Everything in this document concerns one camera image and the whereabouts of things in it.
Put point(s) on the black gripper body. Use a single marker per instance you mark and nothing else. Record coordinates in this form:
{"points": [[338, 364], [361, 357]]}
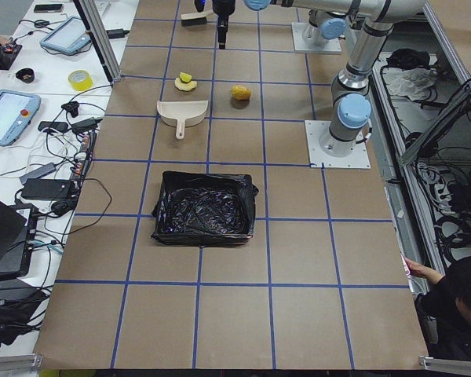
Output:
{"points": [[222, 9]]}

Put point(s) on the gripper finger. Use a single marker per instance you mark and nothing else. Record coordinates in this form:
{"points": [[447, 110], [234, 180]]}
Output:
{"points": [[225, 29], [221, 32]]}

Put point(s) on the beige hand brush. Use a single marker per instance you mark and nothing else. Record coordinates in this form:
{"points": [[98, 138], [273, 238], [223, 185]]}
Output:
{"points": [[195, 19]]}

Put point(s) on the yellow green sponge piece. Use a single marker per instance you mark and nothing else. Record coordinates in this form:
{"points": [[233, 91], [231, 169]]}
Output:
{"points": [[185, 77]]}

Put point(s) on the beige plastic dustpan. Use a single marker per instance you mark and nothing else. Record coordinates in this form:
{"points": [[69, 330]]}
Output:
{"points": [[182, 114]]}

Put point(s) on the yellow crumpled trash lump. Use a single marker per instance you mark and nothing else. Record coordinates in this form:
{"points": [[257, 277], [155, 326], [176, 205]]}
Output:
{"points": [[240, 93]]}

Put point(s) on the bin with black liner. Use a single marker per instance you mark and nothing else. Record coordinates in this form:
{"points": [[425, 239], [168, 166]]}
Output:
{"points": [[205, 210]]}

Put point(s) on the black power adapter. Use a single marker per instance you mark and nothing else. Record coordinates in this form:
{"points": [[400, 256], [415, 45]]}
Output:
{"points": [[117, 33]]}

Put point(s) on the upper blue teach pendant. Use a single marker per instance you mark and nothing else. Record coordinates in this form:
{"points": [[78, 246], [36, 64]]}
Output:
{"points": [[68, 38]]}

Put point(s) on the blue teach pendant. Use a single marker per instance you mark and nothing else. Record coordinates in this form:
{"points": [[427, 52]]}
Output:
{"points": [[16, 112], [68, 38]]}

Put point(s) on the yellow tape roll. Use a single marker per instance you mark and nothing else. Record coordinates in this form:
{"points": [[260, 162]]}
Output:
{"points": [[80, 80]]}

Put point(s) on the black smartphone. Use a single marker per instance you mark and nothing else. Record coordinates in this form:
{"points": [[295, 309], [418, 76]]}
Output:
{"points": [[48, 8]]}

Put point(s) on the black power strip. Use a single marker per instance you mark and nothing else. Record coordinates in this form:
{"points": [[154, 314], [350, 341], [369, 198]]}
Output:
{"points": [[84, 158]]}

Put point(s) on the small black bowl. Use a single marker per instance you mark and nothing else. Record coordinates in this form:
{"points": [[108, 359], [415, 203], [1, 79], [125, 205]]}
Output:
{"points": [[26, 75]]}

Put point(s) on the white crumpled cloth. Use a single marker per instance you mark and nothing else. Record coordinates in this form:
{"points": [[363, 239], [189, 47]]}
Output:
{"points": [[415, 84]]}

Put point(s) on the lower blue teach pendant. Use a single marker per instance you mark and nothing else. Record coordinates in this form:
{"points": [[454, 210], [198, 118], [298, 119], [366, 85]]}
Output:
{"points": [[16, 112]]}

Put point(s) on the black power brick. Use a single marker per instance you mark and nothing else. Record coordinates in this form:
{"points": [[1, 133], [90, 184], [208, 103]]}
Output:
{"points": [[47, 189]]}

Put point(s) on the black laptop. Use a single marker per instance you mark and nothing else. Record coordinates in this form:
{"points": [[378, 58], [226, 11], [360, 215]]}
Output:
{"points": [[17, 232]]}

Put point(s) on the person in black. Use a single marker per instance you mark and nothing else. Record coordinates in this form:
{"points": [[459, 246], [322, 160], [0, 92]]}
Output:
{"points": [[449, 302]]}

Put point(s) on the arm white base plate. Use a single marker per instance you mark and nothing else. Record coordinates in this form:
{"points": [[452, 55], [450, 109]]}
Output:
{"points": [[323, 39], [327, 152]]}

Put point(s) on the aluminium frame post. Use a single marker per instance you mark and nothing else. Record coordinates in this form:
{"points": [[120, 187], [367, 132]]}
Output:
{"points": [[99, 37]]}

